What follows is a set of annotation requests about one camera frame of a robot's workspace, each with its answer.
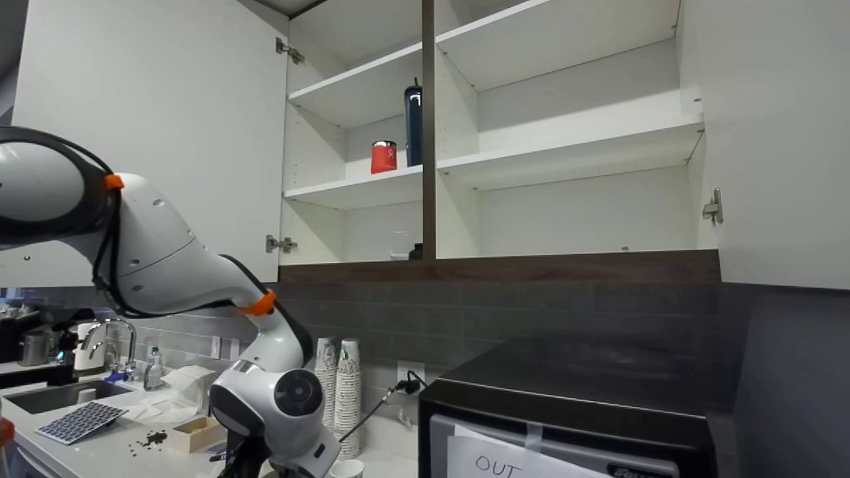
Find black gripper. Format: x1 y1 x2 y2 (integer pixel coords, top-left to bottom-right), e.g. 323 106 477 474
217 430 274 478

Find metal cabinet hinge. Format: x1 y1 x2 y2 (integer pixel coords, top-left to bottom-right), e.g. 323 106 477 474
274 35 309 65
701 185 724 227
262 231 299 258

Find white cabinet door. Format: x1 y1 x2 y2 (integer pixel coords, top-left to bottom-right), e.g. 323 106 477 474
679 0 850 292
2 0 290 287

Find small wooden box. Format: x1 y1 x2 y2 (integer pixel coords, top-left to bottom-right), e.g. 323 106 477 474
167 417 226 457

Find small dark keys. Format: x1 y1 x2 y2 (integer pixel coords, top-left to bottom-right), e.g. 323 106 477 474
127 426 173 457

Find white cloth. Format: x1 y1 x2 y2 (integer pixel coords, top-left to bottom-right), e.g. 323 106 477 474
122 363 220 430

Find clear soap bottle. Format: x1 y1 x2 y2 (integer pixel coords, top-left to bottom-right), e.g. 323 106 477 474
140 343 171 393

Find printed paper cup stack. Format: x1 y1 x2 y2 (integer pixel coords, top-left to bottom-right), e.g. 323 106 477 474
331 336 366 462
310 333 339 418

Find grey grid pad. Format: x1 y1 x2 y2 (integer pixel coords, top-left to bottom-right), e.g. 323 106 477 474
35 400 124 445

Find white kettle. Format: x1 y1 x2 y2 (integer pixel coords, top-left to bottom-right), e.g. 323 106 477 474
70 319 108 375

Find steel sink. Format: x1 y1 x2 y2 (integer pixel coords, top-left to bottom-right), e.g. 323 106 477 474
2 376 132 417

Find metal pot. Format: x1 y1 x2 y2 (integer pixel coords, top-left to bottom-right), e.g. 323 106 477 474
19 325 60 369

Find white paper sign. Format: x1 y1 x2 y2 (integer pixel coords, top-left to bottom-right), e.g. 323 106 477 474
443 422 614 478

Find small red container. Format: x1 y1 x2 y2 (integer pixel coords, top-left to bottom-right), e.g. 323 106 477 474
369 137 398 174

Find black microwave appliance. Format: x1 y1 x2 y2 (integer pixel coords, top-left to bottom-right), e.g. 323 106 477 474
416 331 754 478

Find dark blue bottle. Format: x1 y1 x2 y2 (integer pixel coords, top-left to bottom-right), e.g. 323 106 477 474
404 76 424 169

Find white open wall cabinet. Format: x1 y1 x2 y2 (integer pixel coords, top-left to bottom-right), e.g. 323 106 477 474
276 0 722 287

